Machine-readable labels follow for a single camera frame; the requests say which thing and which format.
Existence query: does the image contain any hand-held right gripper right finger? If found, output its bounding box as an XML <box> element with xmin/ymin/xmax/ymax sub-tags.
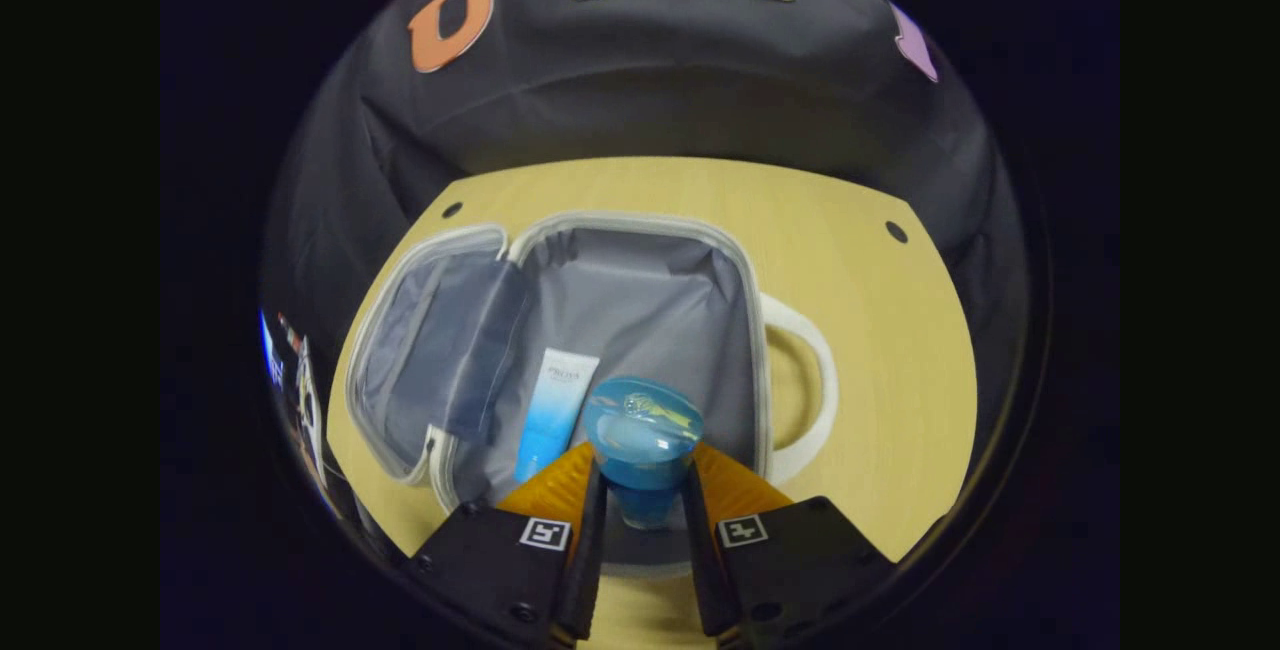
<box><xmin>680</xmin><ymin>440</ymin><xmax>898</xmax><ymax>647</ymax></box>

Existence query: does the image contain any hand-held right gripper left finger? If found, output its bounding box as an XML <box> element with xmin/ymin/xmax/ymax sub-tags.
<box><xmin>403</xmin><ymin>440</ymin><xmax>610</xmax><ymax>650</ymax></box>

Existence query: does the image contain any green bottle with blue cap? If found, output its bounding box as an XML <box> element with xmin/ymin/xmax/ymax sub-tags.
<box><xmin>582</xmin><ymin>376</ymin><xmax>706</xmax><ymax>531</ymax></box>

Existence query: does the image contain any white and blue tube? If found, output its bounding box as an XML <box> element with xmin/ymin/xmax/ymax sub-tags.
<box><xmin>513</xmin><ymin>348</ymin><xmax>602</xmax><ymax>484</ymax></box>

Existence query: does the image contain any white suitcase with handle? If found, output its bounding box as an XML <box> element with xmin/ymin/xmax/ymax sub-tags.
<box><xmin>345</xmin><ymin>211</ymin><xmax>840</xmax><ymax>576</ymax></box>

